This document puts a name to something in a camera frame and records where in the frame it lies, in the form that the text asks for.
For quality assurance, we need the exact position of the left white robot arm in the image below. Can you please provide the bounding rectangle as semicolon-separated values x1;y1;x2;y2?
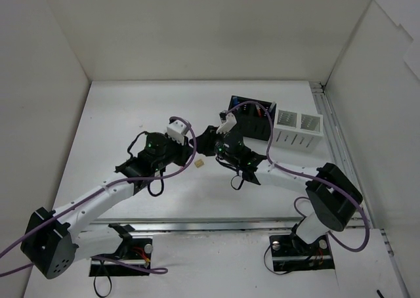
20;126;194;279

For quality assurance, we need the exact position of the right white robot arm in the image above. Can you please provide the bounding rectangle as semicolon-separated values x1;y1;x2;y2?
196;125;369;253

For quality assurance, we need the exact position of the small tan eraser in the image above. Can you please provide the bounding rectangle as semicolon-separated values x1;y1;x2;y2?
194;160;204;168

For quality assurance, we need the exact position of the black slotted pen holder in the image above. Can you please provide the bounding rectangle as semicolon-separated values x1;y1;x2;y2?
228;95;276;141

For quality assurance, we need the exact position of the white slotted pen holder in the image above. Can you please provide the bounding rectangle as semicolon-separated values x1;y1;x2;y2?
268;109;324;153

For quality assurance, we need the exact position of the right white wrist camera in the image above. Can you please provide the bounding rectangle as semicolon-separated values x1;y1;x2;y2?
216;111;237;134

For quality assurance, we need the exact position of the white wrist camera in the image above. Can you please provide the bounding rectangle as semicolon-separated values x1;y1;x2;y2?
166;119;190;146
216;111;237;134

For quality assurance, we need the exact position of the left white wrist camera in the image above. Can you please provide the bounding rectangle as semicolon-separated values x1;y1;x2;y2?
166;119;190;146

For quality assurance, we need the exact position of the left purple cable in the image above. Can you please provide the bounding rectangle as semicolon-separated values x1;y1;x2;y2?
0;116;198;278

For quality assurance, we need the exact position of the aluminium front rail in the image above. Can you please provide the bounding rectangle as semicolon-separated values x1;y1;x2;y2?
81;215;368;235

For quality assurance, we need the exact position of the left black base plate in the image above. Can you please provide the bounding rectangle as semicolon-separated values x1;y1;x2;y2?
89;237;153;277

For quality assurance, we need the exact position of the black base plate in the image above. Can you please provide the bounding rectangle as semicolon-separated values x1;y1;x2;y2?
264;234;335;275
89;237;153;277

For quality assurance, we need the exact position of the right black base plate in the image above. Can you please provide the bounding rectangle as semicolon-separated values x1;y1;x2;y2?
264;234;335;275

